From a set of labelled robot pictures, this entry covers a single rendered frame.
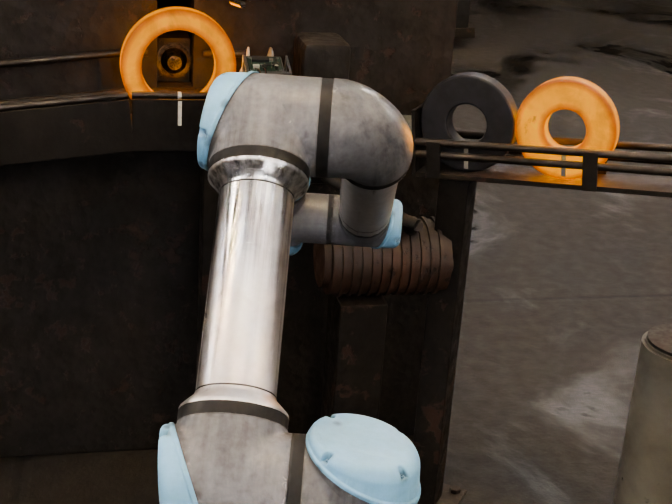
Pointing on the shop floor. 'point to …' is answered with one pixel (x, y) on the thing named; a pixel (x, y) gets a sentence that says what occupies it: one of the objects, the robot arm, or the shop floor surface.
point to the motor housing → (371, 309)
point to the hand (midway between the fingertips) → (254, 66)
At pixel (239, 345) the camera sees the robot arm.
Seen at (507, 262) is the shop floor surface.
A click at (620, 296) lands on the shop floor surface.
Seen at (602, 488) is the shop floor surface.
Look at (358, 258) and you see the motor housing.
